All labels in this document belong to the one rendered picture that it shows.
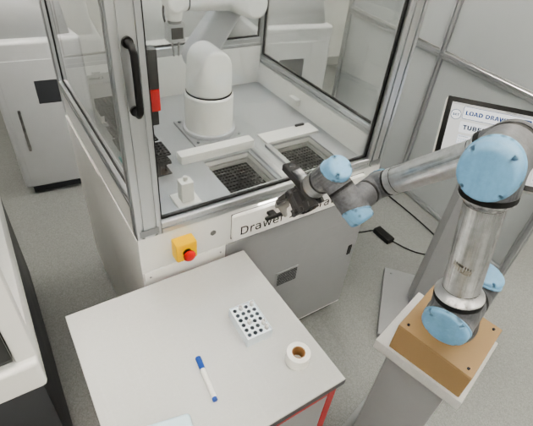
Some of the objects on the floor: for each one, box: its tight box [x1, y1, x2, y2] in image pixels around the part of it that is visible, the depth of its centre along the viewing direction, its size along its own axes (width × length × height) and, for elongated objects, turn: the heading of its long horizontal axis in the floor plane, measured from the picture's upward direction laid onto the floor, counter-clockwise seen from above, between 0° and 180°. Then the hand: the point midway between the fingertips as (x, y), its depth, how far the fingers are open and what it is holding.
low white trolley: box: [65, 250, 346, 426], centre depth 149 cm, size 58×62×76 cm
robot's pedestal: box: [343, 292, 498, 426], centre depth 157 cm, size 30×30×76 cm
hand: (281, 202), depth 142 cm, fingers open, 3 cm apart
